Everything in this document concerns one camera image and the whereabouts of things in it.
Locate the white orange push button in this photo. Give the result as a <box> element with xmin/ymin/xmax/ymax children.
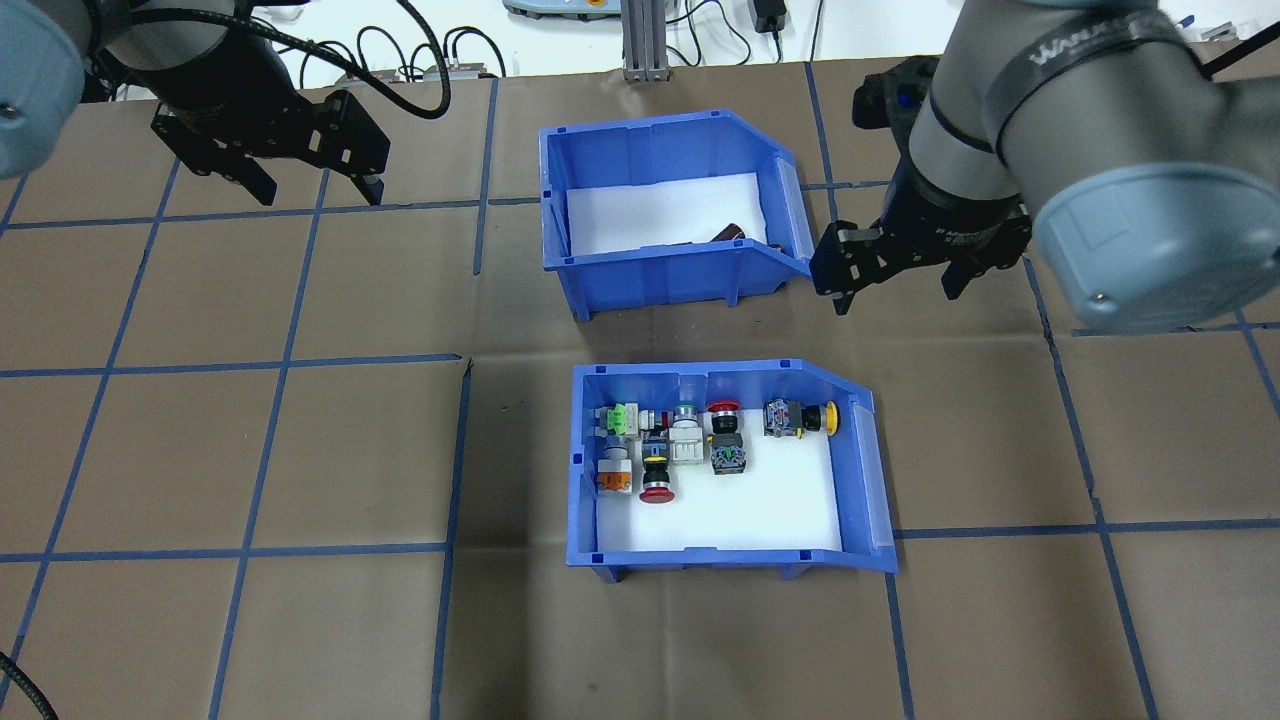
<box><xmin>597</xmin><ymin>447</ymin><xmax>636</xmax><ymax>496</ymax></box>

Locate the grey blue teach pendant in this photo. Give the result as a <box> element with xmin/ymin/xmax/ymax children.
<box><xmin>503</xmin><ymin>0</ymin><xmax>623</xmax><ymax>23</ymax></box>

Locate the white body silver push button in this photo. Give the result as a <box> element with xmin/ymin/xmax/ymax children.
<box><xmin>668</xmin><ymin>402</ymin><xmax>704</xmax><ymax>466</ymax></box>

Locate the red mushroom yellow ring button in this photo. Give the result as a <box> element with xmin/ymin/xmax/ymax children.
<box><xmin>638</xmin><ymin>455</ymin><xmax>677</xmax><ymax>505</ymax></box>

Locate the black power adapter cable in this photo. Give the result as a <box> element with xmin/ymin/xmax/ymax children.
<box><xmin>668</xmin><ymin>0</ymin><xmax>753</xmax><ymax>67</ymax></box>

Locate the aluminium profile post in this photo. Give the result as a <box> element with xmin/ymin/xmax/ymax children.
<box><xmin>620</xmin><ymin>0</ymin><xmax>669</xmax><ymax>83</ymax></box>

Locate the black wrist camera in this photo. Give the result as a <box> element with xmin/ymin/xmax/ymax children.
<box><xmin>852</xmin><ymin>58</ymin><xmax>936</xmax><ymax>131</ymax></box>

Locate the black loose cable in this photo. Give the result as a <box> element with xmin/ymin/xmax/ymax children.
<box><xmin>0</xmin><ymin>652</ymin><xmax>59</xmax><ymax>720</ymax></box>

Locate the blue plastic battery bin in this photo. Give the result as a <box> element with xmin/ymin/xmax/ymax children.
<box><xmin>538</xmin><ymin>107</ymin><xmax>813</xmax><ymax>323</ymax></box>

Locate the white foam liner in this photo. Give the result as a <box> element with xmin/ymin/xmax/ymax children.
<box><xmin>566</xmin><ymin>172</ymin><xmax>776</xmax><ymax>257</ymax></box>
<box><xmin>595</xmin><ymin>425</ymin><xmax>846</xmax><ymax>553</ymax></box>

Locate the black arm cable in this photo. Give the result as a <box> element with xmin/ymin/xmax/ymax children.
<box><xmin>1195</xmin><ymin>30</ymin><xmax>1280</xmax><ymax>81</ymax></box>
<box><xmin>240</xmin><ymin>0</ymin><xmax>453</xmax><ymax>121</ymax></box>

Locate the yellow head black push button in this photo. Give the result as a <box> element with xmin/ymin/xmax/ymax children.
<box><xmin>762</xmin><ymin>398</ymin><xmax>843</xmax><ymax>439</ymax></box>

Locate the blue plastic push-button bin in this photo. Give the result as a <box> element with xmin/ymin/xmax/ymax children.
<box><xmin>565</xmin><ymin>358</ymin><xmax>899</xmax><ymax>583</ymax></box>

